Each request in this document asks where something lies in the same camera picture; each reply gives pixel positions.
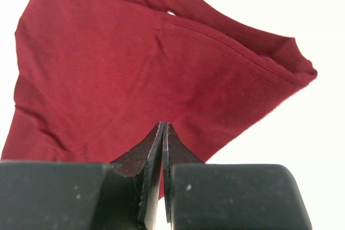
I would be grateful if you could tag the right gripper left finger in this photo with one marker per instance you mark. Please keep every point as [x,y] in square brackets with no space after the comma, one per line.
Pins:
[122,194]

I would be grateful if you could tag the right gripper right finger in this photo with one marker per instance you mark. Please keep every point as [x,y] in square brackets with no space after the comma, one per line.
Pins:
[227,196]

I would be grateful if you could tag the dark red t-shirt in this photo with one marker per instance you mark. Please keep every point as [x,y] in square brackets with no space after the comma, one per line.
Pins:
[96,75]

